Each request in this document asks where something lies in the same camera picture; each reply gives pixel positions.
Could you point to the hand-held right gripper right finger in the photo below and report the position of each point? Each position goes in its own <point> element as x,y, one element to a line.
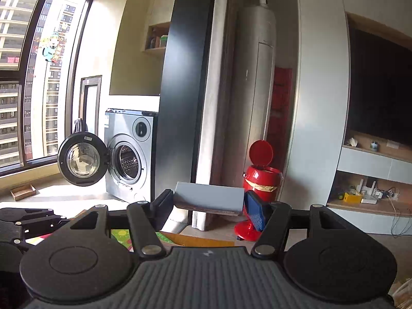
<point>256,213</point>

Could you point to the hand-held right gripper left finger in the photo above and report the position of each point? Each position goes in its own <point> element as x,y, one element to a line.
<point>162,205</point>

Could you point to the shallow cardboard tray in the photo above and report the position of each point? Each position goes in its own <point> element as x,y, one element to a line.
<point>22,192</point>

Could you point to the silver washing machine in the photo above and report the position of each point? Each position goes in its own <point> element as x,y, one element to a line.
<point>144,180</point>

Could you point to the cartoon window sticker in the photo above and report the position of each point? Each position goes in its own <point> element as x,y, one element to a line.
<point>50,46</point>

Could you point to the red trash can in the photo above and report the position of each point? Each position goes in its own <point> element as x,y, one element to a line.
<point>264,180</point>

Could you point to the green toy tractor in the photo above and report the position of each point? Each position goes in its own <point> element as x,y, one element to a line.
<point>340,195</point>

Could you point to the white tissue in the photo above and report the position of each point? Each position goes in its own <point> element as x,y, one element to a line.
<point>351,142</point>

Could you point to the white standing air conditioner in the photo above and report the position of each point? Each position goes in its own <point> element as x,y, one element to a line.
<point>257,87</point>

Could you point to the wooden wall niche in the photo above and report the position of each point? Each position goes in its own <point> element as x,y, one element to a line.
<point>157,37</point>

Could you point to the white router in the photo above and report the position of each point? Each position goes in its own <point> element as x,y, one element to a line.
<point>368,198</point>

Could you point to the round washing machine door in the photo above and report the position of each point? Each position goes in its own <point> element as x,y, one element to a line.
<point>82,159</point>

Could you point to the white television cabinet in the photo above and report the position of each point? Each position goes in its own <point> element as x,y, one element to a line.
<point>363,167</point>

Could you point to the colourful play mat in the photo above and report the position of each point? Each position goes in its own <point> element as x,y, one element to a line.
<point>119,236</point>

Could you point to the black television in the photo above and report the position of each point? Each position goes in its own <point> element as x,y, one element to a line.
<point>379,93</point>

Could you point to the grey box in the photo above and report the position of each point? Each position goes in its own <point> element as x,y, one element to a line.
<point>209,197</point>

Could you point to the white power strip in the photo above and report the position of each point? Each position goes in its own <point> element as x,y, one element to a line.
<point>386,194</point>

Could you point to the small teal cup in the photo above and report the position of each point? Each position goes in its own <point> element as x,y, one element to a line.
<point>374,146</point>

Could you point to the red door decoration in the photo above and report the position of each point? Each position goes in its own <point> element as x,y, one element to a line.
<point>280,109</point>

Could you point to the brown cardboard box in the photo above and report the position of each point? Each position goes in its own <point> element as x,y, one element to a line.
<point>196,240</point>

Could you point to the yellow box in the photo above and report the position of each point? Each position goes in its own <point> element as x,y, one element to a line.
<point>352,198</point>

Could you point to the window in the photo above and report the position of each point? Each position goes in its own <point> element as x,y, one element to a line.
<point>41,103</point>

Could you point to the grey framed door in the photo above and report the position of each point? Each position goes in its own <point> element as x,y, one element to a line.
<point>91,103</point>

